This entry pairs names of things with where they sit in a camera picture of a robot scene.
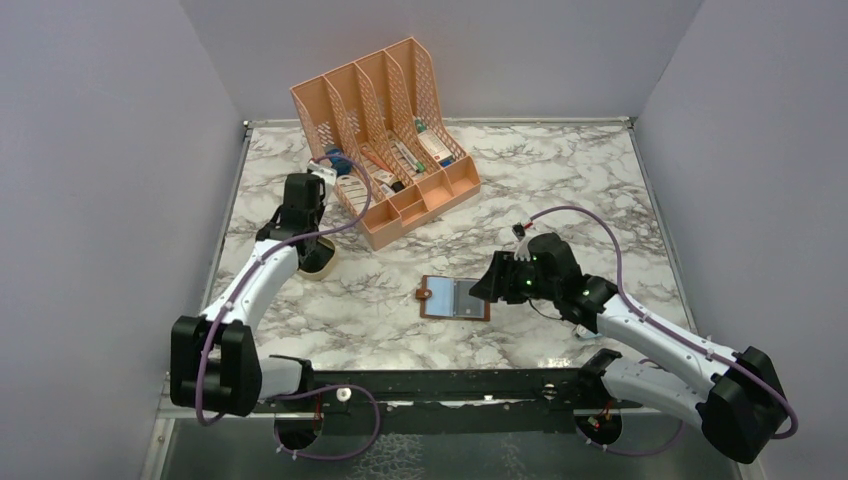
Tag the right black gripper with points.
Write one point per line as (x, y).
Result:
(498, 280)

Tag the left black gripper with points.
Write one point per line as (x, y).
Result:
(320, 213)

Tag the brown leather card holder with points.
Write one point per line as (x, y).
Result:
(436, 296)

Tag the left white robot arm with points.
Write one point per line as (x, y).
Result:
(214, 364)

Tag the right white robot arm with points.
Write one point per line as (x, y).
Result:
(734, 398)

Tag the tan oval tray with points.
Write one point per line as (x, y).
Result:
(331, 260)

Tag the white labelled box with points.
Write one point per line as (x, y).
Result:
(353, 193)

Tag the small white blue object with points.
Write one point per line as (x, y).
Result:
(584, 334)

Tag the red white box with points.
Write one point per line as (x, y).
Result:
(435, 147)

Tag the pink plastic file organizer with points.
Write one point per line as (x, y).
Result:
(373, 109)

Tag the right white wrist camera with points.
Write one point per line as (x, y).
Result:
(522, 252)

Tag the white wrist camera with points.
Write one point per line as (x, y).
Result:
(327, 174)
(522, 252)

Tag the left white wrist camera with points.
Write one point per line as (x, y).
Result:
(327, 174)

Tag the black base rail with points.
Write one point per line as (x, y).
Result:
(431, 402)

